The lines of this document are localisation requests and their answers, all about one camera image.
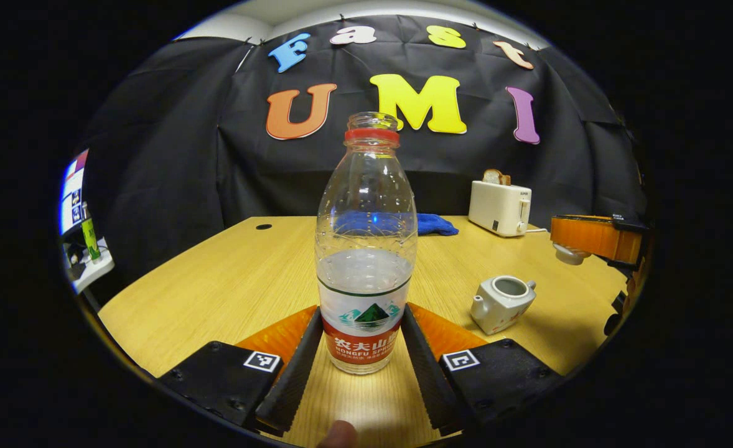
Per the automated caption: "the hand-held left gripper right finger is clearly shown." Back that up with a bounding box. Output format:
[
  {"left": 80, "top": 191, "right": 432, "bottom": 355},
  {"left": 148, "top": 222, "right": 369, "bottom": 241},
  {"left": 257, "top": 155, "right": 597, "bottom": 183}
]
[{"left": 402, "top": 304, "right": 566, "bottom": 436}]

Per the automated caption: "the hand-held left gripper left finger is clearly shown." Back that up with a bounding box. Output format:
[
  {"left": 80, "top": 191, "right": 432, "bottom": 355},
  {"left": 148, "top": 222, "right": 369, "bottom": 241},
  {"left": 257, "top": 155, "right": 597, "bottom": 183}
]
[{"left": 158, "top": 305, "right": 324, "bottom": 436}]

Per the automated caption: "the white teacup lid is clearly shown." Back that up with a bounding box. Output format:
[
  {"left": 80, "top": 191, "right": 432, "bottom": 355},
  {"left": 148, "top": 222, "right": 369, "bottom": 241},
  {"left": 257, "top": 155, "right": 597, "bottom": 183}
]
[{"left": 553, "top": 241, "right": 592, "bottom": 266}]

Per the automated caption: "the white ceramic teacup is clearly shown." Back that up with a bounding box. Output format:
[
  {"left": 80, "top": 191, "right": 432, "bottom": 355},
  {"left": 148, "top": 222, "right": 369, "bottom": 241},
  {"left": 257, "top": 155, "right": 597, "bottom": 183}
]
[{"left": 470, "top": 276, "right": 537, "bottom": 335}]

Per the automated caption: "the clear plastic water bottle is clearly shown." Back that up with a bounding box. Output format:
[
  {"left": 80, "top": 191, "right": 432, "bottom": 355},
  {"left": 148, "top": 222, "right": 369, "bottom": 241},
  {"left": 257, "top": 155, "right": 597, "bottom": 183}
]
[{"left": 315, "top": 112, "right": 418, "bottom": 375}]

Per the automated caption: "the green bottle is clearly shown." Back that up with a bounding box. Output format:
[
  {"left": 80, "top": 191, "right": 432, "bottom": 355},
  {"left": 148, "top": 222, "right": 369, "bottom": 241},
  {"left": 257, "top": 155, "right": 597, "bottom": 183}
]
[{"left": 82, "top": 218, "right": 101, "bottom": 261}]

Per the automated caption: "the white toaster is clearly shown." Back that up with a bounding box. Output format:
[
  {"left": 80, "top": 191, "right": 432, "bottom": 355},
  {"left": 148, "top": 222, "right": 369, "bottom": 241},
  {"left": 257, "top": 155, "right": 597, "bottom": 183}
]
[{"left": 468, "top": 180, "right": 532, "bottom": 238}]

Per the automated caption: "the blue towel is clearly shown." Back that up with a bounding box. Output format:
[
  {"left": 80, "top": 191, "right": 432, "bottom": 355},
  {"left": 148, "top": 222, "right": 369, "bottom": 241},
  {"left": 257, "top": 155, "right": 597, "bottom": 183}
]
[{"left": 332, "top": 210, "right": 459, "bottom": 237}]

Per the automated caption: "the white side desk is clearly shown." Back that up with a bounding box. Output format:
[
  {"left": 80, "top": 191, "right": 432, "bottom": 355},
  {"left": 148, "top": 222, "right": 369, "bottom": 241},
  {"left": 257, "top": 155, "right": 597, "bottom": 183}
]
[{"left": 65, "top": 240, "right": 116, "bottom": 294}]

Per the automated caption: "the black backdrop cloth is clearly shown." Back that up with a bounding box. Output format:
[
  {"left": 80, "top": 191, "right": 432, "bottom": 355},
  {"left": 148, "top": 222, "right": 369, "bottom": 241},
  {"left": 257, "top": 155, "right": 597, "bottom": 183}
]
[{"left": 83, "top": 16, "right": 647, "bottom": 299}]

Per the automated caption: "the computer monitor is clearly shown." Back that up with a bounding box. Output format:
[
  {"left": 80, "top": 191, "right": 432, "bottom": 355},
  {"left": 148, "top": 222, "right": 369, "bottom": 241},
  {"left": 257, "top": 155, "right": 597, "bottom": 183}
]
[{"left": 60, "top": 149, "right": 90, "bottom": 236}]

